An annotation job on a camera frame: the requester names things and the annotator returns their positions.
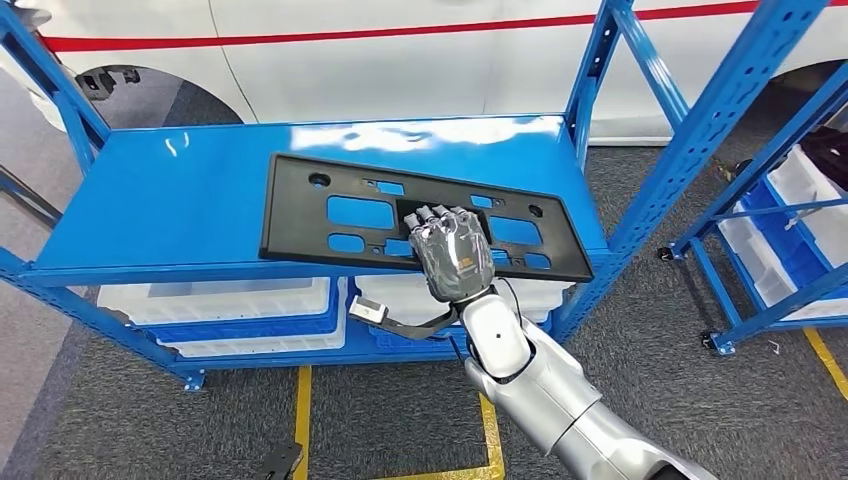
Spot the black plastic frame part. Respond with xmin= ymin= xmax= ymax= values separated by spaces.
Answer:
xmin=258 ymin=152 xmax=596 ymax=284

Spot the blue metal shelf rack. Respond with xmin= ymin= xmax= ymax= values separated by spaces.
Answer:
xmin=0 ymin=0 xmax=848 ymax=393
xmin=657 ymin=62 xmax=848 ymax=358

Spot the white car with red stripe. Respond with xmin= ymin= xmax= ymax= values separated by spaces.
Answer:
xmin=0 ymin=0 xmax=848 ymax=147

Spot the black bundle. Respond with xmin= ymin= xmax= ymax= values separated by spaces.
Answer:
xmin=798 ymin=125 xmax=848 ymax=193

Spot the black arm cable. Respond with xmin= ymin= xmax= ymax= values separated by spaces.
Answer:
xmin=450 ymin=278 xmax=526 ymax=366

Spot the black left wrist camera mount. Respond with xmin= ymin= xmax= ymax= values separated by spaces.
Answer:
xmin=258 ymin=442 xmax=305 ymax=480

